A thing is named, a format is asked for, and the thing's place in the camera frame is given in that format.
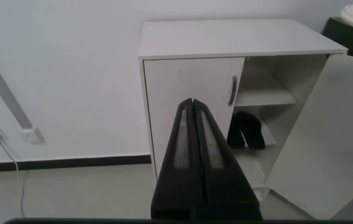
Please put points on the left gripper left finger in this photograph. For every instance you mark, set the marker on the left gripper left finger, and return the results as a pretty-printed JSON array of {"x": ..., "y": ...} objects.
[{"x": 176, "y": 189}]

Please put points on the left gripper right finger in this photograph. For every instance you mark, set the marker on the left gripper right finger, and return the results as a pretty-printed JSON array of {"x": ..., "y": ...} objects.
[{"x": 226, "y": 189}]

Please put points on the black slipper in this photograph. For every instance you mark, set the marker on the black slipper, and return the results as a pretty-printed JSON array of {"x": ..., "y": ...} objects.
[
  {"x": 252, "y": 130},
  {"x": 234, "y": 135}
]

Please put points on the open white cabinet door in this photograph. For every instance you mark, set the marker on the open white cabinet door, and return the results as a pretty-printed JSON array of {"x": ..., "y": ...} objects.
[{"x": 328, "y": 140}]

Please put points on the white cabinet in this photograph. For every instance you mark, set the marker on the white cabinet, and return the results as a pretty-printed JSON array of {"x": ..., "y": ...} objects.
[{"x": 226, "y": 37}]

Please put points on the white junction box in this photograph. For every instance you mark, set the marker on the white junction box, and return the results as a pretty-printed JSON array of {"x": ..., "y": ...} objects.
[{"x": 32, "y": 134}]

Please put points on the black table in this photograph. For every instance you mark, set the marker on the black table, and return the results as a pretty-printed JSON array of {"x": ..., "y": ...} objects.
[{"x": 352, "y": 39}]

